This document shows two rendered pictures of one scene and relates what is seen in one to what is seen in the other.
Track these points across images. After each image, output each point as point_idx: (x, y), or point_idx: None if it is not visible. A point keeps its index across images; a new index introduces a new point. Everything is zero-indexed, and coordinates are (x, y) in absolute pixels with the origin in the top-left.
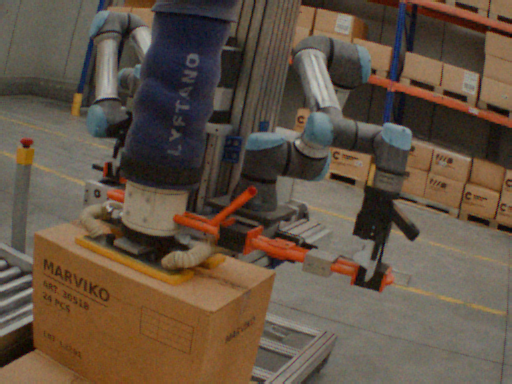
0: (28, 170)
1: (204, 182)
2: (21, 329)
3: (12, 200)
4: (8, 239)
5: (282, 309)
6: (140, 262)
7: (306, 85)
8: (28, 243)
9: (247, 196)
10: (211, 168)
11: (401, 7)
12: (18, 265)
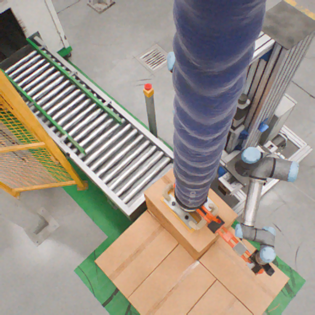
0: (151, 96)
1: (229, 144)
2: (142, 203)
3: None
4: (159, 43)
5: (304, 96)
6: (181, 219)
7: (245, 202)
8: (171, 45)
9: (217, 222)
10: (232, 141)
11: None
12: (149, 139)
